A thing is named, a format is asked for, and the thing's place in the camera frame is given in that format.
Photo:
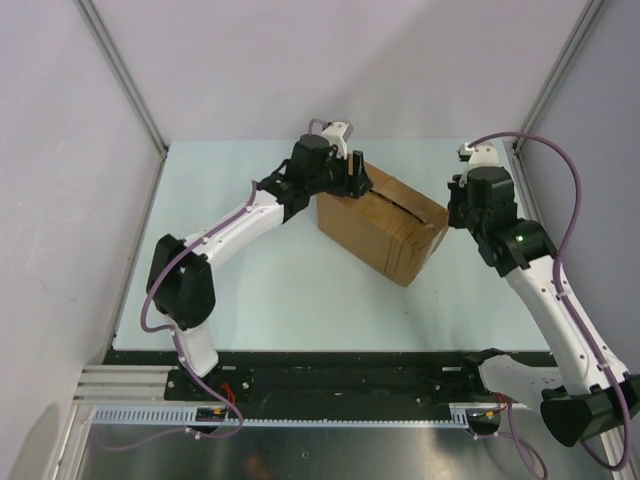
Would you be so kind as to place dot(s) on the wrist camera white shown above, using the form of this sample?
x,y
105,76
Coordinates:
x,y
337,133
483,155

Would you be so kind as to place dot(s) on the right aluminium frame post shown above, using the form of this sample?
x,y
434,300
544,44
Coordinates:
x,y
568,55

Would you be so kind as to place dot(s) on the aluminium frame post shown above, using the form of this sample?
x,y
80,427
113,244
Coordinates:
x,y
568,55
99,30

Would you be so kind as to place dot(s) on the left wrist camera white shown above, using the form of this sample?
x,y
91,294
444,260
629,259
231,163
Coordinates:
x,y
337,133

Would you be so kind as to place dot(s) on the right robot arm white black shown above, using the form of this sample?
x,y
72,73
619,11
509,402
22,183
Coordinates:
x,y
586,396

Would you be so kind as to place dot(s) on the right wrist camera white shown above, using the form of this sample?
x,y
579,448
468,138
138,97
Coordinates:
x,y
483,155

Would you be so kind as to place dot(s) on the white slotted cable duct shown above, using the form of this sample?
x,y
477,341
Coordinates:
x,y
455,416

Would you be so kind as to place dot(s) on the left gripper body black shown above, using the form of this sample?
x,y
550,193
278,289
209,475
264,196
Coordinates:
x,y
333,177

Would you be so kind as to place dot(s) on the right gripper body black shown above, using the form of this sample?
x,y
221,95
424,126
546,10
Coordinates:
x,y
459,214

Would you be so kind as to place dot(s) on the brown cardboard express box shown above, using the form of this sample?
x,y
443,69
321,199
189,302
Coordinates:
x,y
393,228

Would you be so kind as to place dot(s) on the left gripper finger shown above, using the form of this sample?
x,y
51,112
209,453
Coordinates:
x,y
357,163
361,183

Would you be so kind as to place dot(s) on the left aluminium frame post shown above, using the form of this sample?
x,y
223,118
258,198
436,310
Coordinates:
x,y
99,30

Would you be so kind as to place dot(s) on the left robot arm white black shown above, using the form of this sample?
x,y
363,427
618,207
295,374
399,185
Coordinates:
x,y
180,291

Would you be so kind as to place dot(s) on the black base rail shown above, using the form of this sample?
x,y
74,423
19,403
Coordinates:
x,y
317,385

